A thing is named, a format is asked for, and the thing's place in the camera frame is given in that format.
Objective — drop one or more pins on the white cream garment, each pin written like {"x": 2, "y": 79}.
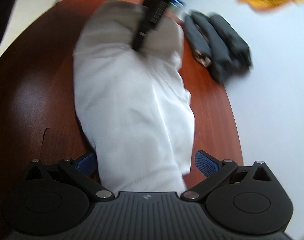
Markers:
{"x": 132, "y": 105}

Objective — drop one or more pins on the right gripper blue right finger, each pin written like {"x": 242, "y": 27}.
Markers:
{"x": 215, "y": 171}

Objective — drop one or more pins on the green and blue bag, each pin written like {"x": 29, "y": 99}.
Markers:
{"x": 177, "y": 4}

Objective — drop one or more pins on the dark grey folded jacket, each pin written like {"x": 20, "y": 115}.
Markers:
{"x": 217, "y": 46}

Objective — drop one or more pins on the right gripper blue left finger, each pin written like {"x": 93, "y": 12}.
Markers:
{"x": 79, "y": 172}

